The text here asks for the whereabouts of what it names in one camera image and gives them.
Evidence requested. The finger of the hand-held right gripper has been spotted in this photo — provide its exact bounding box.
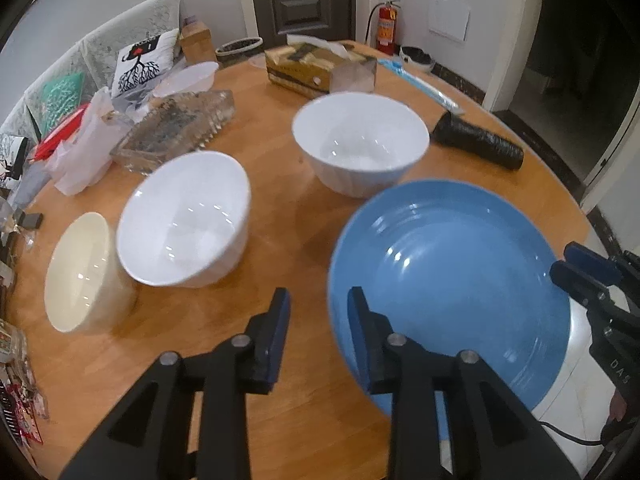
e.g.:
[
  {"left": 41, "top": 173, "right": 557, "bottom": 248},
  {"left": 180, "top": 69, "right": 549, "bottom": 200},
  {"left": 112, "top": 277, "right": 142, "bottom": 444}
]
[
  {"left": 550, "top": 261, "right": 619, "bottom": 312},
  {"left": 565, "top": 241, "right": 622, "bottom": 287}
]

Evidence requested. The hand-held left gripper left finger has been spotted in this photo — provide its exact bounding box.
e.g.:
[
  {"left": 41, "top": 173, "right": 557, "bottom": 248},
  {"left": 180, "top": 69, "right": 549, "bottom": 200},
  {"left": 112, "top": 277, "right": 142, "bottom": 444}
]
[{"left": 59, "top": 287, "right": 292, "bottom": 480}]

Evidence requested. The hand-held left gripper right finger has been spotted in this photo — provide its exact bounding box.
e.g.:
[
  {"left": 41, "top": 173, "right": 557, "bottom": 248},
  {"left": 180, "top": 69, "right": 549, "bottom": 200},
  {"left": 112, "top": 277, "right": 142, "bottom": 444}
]
[{"left": 347, "top": 286, "right": 583, "bottom": 480}]

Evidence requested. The blue plate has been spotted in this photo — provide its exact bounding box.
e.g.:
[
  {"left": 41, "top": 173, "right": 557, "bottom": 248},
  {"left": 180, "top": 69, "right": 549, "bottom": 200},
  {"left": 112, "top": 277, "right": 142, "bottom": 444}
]
[{"left": 326, "top": 179, "right": 572, "bottom": 418}]

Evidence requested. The cream bowl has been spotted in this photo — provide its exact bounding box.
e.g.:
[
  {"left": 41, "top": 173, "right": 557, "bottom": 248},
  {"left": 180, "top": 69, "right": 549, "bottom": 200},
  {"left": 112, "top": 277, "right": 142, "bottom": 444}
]
[{"left": 44, "top": 212, "right": 138, "bottom": 334}]

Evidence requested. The glass ashtray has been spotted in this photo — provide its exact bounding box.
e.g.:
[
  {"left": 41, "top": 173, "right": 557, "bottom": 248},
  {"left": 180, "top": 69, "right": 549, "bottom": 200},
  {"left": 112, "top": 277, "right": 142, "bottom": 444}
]
[{"left": 110, "top": 90, "right": 236, "bottom": 175}]

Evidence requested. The blue packaged toothbrush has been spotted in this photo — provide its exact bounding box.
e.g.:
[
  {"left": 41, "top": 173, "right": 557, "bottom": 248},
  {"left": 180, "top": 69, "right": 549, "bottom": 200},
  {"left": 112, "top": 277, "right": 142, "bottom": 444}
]
[{"left": 377, "top": 57, "right": 465, "bottom": 116}]

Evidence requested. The gold tissue box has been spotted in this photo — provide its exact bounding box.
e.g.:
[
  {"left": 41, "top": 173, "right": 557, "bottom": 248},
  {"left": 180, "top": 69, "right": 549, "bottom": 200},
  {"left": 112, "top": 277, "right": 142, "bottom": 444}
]
[{"left": 264, "top": 34, "right": 377, "bottom": 98}]

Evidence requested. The white disposable plastic bowl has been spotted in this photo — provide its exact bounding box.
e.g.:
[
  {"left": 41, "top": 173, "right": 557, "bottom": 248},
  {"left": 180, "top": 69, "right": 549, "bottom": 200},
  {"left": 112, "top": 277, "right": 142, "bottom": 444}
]
[{"left": 151, "top": 61, "right": 221, "bottom": 98}]

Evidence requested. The pile of snack packets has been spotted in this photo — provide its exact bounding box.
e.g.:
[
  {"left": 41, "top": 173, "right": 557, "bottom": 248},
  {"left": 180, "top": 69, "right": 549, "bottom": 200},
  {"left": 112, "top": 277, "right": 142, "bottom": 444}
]
[{"left": 0, "top": 320, "right": 48, "bottom": 448}]

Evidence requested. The white plastic bag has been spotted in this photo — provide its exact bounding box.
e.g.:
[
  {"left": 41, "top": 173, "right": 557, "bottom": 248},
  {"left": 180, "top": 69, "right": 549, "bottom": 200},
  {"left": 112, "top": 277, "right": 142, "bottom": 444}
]
[{"left": 50, "top": 86, "right": 133, "bottom": 196}]

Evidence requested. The green trash bin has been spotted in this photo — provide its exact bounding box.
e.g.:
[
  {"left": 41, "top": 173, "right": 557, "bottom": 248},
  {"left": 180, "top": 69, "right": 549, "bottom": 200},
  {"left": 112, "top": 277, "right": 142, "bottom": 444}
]
[{"left": 215, "top": 36, "right": 264, "bottom": 65}]

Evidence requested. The wooden box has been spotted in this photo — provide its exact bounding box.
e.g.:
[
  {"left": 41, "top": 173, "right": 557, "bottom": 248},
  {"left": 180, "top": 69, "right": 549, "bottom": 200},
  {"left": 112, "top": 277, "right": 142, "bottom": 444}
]
[{"left": 179, "top": 20, "right": 217, "bottom": 65}]

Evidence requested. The red fire extinguisher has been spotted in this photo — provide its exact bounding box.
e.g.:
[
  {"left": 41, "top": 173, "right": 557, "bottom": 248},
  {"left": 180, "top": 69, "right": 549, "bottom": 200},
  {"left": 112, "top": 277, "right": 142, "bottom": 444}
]
[{"left": 366, "top": 0, "right": 402, "bottom": 56}]

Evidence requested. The white pillow with black tree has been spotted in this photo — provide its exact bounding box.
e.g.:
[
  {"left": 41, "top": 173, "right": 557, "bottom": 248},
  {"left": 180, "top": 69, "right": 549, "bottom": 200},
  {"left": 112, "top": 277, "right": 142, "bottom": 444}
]
[{"left": 111, "top": 28, "right": 180, "bottom": 98}]

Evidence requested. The white pillow with small tree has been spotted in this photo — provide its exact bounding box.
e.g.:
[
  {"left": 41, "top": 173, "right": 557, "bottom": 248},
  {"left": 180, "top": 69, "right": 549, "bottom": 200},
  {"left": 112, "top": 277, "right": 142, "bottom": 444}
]
[{"left": 0, "top": 134, "right": 28, "bottom": 188}]

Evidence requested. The green patterned pillow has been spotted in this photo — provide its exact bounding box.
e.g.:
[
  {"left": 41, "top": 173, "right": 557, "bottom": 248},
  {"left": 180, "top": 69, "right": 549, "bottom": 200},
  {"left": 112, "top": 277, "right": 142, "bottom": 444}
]
[{"left": 39, "top": 71, "right": 86, "bottom": 121}]

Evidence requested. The dark grey door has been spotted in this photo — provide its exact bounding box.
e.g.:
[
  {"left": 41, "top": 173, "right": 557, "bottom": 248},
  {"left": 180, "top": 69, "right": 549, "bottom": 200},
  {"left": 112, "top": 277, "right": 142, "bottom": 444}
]
[{"left": 248, "top": 0, "right": 357, "bottom": 43}]

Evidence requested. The grey sofa with lace cover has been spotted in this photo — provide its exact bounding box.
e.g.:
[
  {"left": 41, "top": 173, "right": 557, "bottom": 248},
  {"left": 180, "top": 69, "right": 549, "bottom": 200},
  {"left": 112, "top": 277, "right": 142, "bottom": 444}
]
[{"left": 0, "top": 0, "right": 183, "bottom": 171}]

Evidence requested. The black cable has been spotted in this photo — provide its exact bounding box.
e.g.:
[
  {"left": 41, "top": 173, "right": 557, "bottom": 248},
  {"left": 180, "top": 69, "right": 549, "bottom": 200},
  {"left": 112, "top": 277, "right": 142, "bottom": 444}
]
[{"left": 542, "top": 421, "right": 608, "bottom": 447}]

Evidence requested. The white wall panel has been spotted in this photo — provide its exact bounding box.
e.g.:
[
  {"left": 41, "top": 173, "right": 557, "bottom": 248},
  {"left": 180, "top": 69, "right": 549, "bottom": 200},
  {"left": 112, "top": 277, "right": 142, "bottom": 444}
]
[{"left": 429, "top": 0, "right": 471, "bottom": 42}]

